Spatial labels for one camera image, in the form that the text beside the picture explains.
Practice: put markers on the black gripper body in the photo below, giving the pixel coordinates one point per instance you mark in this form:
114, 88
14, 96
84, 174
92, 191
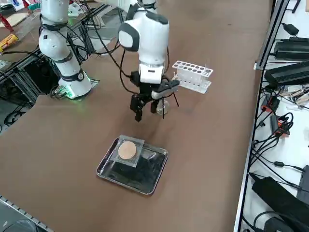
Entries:
144, 89

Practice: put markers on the glass alcohol lamp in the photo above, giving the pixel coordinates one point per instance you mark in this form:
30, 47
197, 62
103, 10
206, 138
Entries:
165, 107

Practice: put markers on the clear glass test tube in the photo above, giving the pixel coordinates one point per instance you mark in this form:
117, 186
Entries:
207, 65

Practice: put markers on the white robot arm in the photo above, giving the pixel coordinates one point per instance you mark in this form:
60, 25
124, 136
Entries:
150, 3
149, 36

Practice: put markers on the steel tray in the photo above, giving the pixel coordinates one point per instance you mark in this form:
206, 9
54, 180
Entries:
154, 186

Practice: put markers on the white test tube rack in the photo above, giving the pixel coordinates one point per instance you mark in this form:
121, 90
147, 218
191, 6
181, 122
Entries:
190, 79

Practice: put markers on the orange and black device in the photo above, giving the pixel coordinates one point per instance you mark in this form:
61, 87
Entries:
271, 102
275, 124

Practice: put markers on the long black power supply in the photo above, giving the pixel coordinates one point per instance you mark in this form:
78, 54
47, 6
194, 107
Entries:
287, 73

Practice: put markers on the yellow snack packet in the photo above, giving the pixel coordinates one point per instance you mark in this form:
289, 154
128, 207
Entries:
9, 42

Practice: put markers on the bare circuit board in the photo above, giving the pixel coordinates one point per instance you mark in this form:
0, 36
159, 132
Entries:
299, 94

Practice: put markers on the wooden board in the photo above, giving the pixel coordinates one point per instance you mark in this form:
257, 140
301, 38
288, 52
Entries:
17, 18

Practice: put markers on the ribbed black power brick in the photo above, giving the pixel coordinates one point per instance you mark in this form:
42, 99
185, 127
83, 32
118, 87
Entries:
292, 50

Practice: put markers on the white workbench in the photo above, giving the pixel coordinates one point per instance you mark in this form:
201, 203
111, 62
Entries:
299, 145

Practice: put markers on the red metal stand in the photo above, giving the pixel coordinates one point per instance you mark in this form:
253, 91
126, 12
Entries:
6, 23

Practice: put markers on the small black power adapter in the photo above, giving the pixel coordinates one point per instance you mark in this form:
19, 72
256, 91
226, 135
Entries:
290, 29

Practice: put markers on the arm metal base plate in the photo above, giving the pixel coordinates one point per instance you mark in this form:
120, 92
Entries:
95, 83

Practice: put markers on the aluminium profile post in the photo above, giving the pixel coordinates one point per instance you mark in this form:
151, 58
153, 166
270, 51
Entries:
270, 36

